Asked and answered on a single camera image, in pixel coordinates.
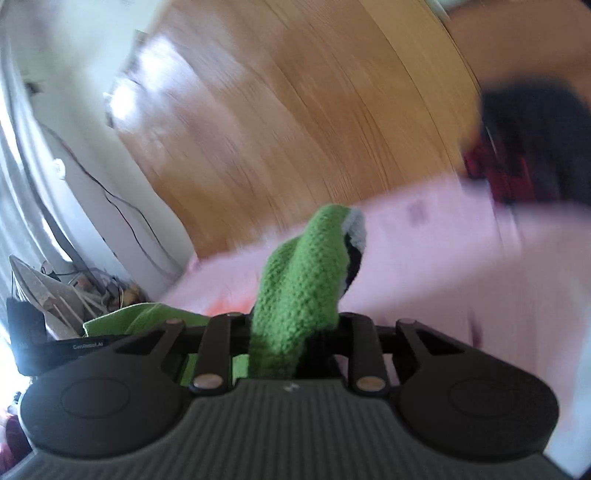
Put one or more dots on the white grey curtain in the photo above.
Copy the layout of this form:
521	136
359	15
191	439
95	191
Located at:
18	184

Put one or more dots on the wood grain headboard panel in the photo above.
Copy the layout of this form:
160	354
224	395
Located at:
300	115

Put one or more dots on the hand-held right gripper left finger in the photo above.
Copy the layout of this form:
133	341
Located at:
219	333

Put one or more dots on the navy red knit sweater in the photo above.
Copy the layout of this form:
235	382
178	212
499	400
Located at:
531	138

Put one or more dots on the pink bed sheet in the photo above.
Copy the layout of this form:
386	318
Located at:
438	258

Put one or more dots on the green striped knit sweater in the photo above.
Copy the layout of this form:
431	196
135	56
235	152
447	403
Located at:
300	286

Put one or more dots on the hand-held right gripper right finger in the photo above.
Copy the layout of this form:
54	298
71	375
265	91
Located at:
362	333

